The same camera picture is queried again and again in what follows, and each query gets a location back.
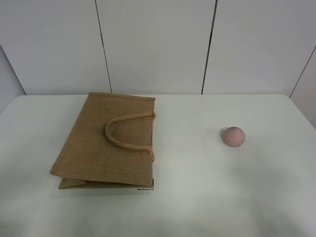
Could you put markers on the pink peach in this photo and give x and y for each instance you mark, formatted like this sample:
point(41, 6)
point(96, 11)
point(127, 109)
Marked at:
point(233, 136)

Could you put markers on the brown linen tote bag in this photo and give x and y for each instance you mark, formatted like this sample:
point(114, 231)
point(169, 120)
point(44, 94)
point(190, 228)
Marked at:
point(110, 144)

